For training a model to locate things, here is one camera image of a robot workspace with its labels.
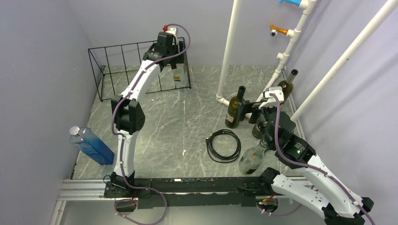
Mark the coiled black cable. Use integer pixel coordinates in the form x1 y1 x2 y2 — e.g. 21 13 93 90
206 129 242 164

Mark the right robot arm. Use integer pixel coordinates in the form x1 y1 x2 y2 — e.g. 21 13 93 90
237 101 375 225

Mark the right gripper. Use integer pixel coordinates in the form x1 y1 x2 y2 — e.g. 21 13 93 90
237 99 279 147

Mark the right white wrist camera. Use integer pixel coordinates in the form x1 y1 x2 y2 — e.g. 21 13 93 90
259 86 284 109

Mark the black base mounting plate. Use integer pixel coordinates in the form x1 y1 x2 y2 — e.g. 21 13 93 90
104 177 273 209

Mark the clear round glass bottle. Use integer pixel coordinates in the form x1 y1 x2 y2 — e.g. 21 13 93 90
238 139 269 174

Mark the olive green wine bottle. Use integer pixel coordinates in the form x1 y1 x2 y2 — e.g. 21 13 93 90
252 120 264 140

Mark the black wire wine rack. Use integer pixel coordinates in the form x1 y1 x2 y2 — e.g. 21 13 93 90
87 40 192 102

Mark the white PVC pipe frame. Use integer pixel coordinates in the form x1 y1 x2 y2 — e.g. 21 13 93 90
216 0 398 121

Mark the clear square liquor bottle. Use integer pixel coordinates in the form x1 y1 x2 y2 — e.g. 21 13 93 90
170 61 190 88

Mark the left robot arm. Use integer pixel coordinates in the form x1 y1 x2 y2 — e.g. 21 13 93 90
104 30 190 198

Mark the blue plastic peg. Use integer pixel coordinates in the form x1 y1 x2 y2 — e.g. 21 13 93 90
278 0 301 7

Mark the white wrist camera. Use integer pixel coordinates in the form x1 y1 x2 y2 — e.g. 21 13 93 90
162 25 178 43
259 86 284 109

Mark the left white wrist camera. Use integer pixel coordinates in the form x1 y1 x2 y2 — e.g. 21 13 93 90
162 25 178 43

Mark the orange plastic peg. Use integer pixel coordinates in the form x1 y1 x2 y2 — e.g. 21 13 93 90
270 24 288 37

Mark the brown-green wine bottle by wall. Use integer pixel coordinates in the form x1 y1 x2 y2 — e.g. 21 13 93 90
277 69 298 100

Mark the dark green wine bottle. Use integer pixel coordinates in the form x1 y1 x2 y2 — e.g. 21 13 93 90
225 86 246 128

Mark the blue rectangular glass bottle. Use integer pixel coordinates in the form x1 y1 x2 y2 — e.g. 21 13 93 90
69 126 115 165

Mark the aluminium rail frame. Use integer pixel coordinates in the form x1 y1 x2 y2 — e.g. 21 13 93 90
51 180 323 225

